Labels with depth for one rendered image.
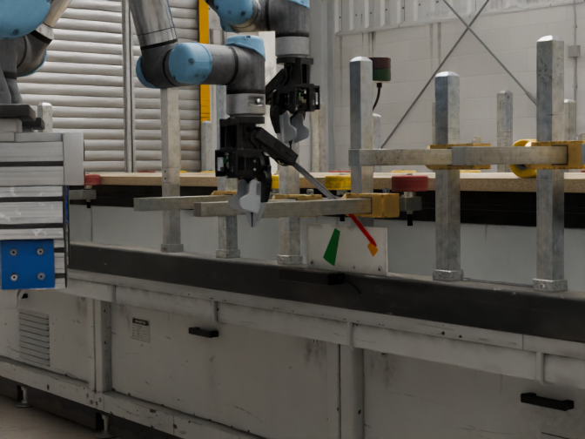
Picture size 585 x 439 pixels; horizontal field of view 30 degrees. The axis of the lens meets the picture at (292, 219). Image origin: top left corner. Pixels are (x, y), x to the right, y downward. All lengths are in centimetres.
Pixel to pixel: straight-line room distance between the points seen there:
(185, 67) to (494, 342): 78
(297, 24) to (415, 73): 966
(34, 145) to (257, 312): 98
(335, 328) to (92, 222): 149
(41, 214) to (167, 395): 170
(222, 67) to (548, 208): 65
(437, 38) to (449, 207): 973
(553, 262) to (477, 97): 948
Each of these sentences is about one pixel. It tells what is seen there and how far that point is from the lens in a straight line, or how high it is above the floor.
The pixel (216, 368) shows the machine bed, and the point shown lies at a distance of 326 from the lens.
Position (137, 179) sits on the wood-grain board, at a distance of 344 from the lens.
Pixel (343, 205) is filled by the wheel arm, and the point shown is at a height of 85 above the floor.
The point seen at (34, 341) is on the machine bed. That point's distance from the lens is 430.
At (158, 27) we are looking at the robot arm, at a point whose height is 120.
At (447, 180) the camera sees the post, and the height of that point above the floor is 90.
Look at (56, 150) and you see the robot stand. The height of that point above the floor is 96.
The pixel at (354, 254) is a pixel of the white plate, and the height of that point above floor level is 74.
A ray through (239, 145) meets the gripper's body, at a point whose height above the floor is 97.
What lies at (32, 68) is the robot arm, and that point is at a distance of 259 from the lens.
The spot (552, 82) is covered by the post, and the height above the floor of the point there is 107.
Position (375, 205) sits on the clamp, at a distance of 230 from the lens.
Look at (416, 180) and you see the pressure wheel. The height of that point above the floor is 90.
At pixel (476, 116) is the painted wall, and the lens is 1145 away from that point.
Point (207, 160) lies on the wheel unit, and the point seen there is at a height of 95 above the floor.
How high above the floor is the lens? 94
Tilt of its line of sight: 3 degrees down
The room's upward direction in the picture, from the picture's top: 1 degrees counter-clockwise
